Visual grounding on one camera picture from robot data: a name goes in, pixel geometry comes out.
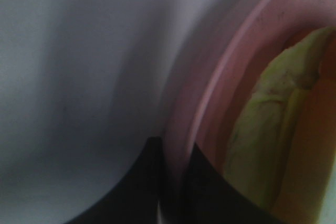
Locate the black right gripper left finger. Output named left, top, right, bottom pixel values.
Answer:
left=69, top=137, right=163, bottom=224

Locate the pink round plate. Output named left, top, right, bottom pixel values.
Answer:
left=163, top=0, right=335, bottom=182

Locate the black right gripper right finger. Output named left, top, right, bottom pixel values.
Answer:
left=162, top=145, right=278, bottom=223

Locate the sandwich with lettuce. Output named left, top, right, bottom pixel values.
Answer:
left=223, top=27, right=335, bottom=223

